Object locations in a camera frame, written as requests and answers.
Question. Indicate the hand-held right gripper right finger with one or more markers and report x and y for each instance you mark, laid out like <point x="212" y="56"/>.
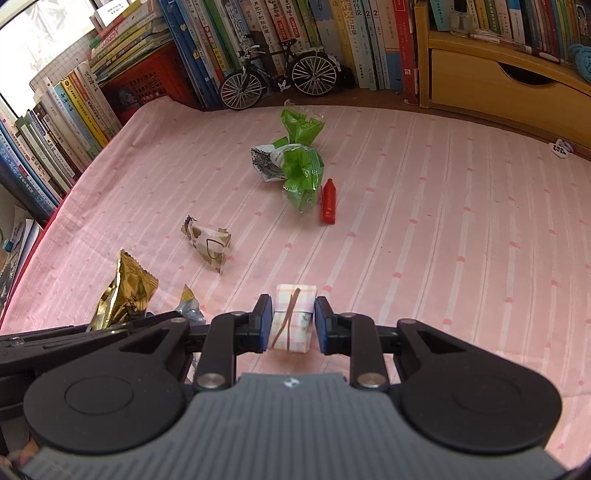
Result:
<point x="321" y="325"/>

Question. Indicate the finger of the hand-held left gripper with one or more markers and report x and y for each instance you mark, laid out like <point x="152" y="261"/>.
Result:
<point x="64" y="347"/>
<point x="41" y="336"/>

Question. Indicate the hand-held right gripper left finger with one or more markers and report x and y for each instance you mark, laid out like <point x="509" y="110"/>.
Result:
<point x="264" y="323"/>

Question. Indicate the checkered paper packet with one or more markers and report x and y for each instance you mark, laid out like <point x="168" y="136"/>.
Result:
<point x="293" y="318"/>

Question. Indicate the gold brown snack wrapper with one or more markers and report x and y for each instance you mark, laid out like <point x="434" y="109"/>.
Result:
<point x="127" y="288"/>

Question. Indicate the small blue gold wrapper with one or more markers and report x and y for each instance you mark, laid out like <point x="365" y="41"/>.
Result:
<point x="191" y="307"/>

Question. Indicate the stack of magazines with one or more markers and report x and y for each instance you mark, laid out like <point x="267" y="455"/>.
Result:
<point x="18" y="249"/>

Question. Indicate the white gold patterned wrapper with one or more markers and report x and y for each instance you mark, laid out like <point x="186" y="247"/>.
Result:
<point x="207" y="244"/>

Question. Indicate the small red bottle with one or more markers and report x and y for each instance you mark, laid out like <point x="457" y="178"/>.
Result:
<point x="328" y="203"/>

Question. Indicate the pink striped tablecloth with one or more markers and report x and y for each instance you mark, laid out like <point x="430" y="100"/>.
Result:
<point x="438" y="230"/>

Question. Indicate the green wrapper with printed end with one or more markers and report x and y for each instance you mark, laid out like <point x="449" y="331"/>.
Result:
<point x="298" y="173"/>

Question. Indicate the row of upright books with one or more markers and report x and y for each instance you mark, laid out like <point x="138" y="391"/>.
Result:
<point x="517" y="18"/>
<point x="55" y="138"/>
<point x="300" y="27"/>

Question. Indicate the plain green wrapper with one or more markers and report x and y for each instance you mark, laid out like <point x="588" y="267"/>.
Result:
<point x="300" y="123"/>

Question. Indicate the black model bicycle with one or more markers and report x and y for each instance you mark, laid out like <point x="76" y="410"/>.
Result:
<point x="281" y="74"/>

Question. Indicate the red plastic basket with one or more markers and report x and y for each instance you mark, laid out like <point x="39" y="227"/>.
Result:
<point x="143" y="81"/>

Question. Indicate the wooden drawer organiser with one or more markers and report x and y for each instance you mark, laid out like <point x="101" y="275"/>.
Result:
<point x="480" y="83"/>

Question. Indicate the stack of flat books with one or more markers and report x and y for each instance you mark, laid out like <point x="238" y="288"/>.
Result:
<point x="129" y="34"/>

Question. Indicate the teal yarn ball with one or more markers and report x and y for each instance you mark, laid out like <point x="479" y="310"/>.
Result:
<point x="581" y="62"/>

